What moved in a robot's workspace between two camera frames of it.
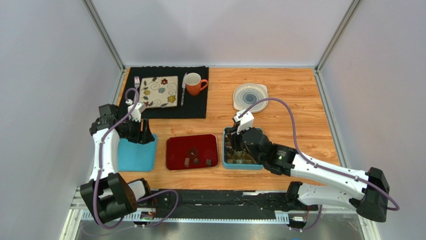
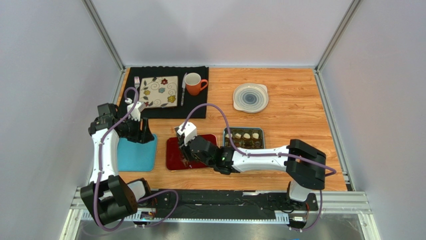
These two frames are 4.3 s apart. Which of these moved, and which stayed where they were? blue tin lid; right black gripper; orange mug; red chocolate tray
Moved: right black gripper
Stayed: orange mug; red chocolate tray; blue tin lid
